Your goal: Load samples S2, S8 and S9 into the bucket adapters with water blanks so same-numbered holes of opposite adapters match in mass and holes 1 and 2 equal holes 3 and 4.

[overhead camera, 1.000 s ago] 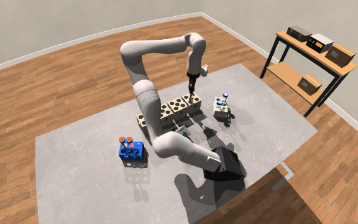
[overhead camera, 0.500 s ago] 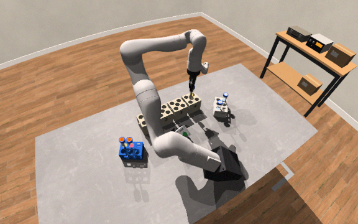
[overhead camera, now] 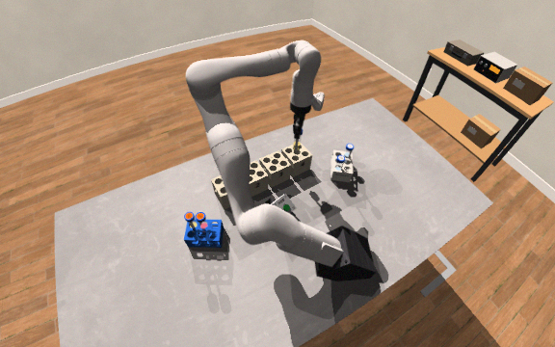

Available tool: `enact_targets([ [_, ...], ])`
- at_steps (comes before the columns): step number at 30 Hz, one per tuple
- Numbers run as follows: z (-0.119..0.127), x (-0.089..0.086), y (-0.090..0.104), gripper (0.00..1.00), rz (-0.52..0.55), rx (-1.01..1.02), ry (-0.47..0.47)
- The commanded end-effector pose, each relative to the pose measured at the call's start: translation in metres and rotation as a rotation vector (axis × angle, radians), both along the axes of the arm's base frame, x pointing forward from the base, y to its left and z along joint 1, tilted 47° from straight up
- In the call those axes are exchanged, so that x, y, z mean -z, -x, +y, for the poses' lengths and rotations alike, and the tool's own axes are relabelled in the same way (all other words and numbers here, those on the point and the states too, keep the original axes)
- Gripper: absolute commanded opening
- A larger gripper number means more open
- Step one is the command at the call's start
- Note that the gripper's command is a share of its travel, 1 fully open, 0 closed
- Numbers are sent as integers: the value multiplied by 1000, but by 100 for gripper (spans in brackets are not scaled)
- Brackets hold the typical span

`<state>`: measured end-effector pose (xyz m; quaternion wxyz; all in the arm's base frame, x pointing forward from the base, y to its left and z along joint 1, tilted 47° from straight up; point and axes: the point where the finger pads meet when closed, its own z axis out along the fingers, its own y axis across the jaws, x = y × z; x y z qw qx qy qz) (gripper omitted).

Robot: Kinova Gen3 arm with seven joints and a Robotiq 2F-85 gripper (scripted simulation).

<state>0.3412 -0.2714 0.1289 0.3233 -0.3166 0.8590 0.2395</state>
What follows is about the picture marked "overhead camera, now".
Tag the white tube rack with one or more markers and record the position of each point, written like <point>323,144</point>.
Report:
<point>342,175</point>

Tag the blue tube rack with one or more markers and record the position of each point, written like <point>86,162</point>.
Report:
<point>205,236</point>

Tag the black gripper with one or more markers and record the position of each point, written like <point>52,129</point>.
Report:
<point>299,111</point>

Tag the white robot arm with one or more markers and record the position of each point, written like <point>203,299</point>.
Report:
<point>265,222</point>

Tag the conical centrifuge tube with pink liquid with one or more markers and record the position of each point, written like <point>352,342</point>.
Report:
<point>201,220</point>

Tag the clear conical tube with tan liquid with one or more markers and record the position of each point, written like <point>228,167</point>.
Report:
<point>190,218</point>

